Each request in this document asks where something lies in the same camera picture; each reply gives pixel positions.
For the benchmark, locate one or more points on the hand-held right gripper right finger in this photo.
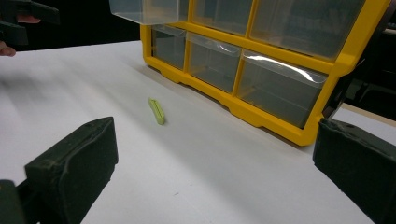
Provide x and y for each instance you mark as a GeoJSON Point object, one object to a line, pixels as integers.
{"type": "Point", "coordinates": [358, 161]}

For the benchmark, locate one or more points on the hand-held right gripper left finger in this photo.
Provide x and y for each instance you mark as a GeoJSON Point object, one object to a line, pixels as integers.
{"type": "Point", "coordinates": [74, 168]}

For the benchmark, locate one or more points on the small green plastic bar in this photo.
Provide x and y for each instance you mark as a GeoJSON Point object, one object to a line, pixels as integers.
{"type": "Point", "coordinates": [157, 111]}

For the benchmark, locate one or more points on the clear plastic drawer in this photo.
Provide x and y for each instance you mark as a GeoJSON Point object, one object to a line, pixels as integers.
{"type": "Point", "coordinates": [211, 65]}
{"type": "Point", "coordinates": [277, 93]}
{"type": "Point", "coordinates": [168, 46]}
{"type": "Point", "coordinates": [305, 28]}
{"type": "Point", "coordinates": [149, 11]}
{"type": "Point", "coordinates": [221, 15]}

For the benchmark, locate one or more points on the yellow drawer organizer cabinet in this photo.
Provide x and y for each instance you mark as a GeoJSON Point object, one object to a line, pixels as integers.
{"type": "Point", "coordinates": [280, 51]}

